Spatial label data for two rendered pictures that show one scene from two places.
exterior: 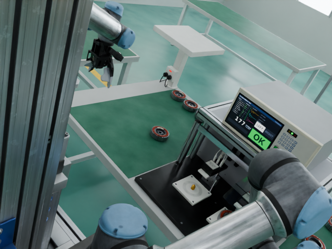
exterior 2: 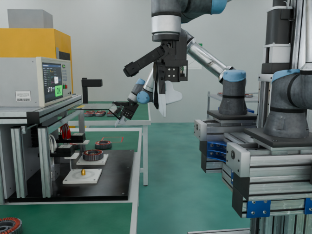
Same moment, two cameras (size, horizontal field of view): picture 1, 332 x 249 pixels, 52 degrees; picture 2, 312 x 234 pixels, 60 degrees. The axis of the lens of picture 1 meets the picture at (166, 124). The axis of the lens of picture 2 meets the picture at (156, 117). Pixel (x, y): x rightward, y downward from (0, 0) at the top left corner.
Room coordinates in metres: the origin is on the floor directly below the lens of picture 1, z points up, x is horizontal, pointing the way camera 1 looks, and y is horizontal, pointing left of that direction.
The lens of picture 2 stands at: (1.79, 0.92, 1.26)
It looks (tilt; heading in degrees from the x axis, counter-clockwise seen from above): 10 degrees down; 233
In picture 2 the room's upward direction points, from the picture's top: straight up
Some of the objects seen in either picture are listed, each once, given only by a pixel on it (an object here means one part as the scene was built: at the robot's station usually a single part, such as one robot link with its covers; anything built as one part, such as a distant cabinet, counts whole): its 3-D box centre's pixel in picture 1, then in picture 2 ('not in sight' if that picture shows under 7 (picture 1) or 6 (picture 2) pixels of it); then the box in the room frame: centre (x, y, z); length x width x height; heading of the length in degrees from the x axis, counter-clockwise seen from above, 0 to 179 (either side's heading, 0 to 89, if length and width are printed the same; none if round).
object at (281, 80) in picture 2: not in sight; (290, 88); (0.83, 0.44, 1.20); 0.13 x 0.12 x 0.14; 68
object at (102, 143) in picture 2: not in sight; (103, 144); (1.01, -0.71, 0.77); 0.11 x 0.11 x 0.04
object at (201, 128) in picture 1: (242, 163); (66, 119); (1.35, -0.40, 1.03); 0.62 x 0.01 x 0.03; 55
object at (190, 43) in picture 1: (178, 67); not in sight; (2.26, 0.07, 0.98); 0.37 x 0.35 x 0.46; 55
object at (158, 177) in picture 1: (209, 207); (86, 170); (1.28, -0.36, 0.76); 0.64 x 0.47 x 0.02; 55
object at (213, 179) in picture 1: (210, 178); (52, 172); (1.46, -0.33, 0.80); 0.08 x 0.05 x 0.06; 55
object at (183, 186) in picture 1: (191, 189); (83, 175); (1.34, -0.25, 0.78); 0.15 x 0.15 x 0.01; 55
